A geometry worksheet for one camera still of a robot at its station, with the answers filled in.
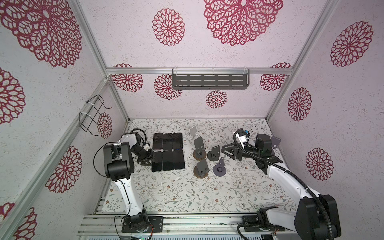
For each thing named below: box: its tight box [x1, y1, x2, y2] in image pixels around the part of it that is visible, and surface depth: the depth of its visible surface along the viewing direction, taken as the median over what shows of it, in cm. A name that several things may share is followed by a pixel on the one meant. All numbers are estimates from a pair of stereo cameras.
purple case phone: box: [152, 132, 163, 150], surface depth 108 cm
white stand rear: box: [189, 125, 198, 138], surface depth 105 cm
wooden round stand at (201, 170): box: [193, 158, 211, 179], surface depth 88 cm
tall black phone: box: [162, 150, 174, 172], surface depth 97 cm
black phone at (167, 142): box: [162, 133, 173, 151], surface depth 109 cm
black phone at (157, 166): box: [151, 151, 163, 172], surface depth 97 cm
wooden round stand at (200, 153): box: [192, 136, 207, 161], surface depth 97 cm
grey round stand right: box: [271, 136, 282, 150], surface depth 97 cm
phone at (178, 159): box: [173, 149, 185, 170], surface depth 100 cm
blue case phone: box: [172, 132, 183, 150], surface depth 109 cm
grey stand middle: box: [207, 145, 221, 161], surface depth 96 cm
